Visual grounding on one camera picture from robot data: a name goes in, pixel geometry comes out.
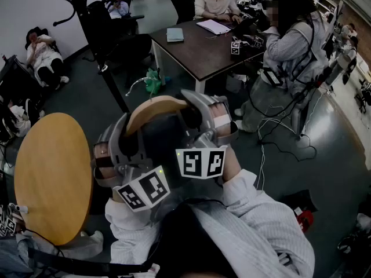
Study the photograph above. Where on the wooden clothes hanger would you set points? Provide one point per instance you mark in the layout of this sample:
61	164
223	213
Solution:
156	109

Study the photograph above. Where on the person's grey striped top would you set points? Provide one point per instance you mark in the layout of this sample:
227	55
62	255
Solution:
220	230

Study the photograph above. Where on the person's left forearm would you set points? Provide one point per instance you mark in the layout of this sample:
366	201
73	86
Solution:
130	227

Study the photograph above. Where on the large black office chair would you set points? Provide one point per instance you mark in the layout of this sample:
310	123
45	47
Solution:
127	49

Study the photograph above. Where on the round wooden table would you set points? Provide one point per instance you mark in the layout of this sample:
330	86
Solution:
52	178

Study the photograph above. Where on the small white camera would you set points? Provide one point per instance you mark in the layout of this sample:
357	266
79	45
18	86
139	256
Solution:
20	208

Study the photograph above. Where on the black coat rack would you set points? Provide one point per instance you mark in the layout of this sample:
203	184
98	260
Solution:
86	27

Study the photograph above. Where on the dark rectangular table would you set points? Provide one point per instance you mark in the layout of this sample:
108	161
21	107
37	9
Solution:
203	51

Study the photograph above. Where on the green plastic bag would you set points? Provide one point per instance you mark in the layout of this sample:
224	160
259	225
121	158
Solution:
152	82

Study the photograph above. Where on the grey-blue notebook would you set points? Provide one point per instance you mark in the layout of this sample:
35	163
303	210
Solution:
174	35

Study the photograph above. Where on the red object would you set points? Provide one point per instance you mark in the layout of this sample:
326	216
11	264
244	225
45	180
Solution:
304	220

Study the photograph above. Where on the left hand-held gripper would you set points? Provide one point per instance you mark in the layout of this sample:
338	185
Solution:
136	155

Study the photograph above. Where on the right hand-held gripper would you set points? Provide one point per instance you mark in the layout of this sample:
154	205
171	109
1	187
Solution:
203	161

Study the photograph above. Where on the black bag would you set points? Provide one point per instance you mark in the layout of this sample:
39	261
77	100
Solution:
301	201

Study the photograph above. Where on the white paper sheets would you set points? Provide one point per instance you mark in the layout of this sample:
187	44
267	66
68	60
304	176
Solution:
213	26

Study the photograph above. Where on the person's right forearm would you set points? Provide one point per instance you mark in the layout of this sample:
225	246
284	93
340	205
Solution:
261	213

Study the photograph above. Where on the person's right hand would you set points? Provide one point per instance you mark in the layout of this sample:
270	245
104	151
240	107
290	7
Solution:
221	117

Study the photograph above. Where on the black equipment case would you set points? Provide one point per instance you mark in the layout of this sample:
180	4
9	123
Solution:
14	82

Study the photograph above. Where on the black garment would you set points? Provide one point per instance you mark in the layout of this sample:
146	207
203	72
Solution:
163	138

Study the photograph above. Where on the idle hand-held gripper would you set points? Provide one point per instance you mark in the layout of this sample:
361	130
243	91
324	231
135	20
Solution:
236	48

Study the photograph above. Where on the person's left hand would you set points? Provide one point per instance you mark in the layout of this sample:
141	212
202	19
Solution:
104	175

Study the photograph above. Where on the dark laptop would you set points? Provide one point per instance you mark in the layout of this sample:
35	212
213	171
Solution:
246	23

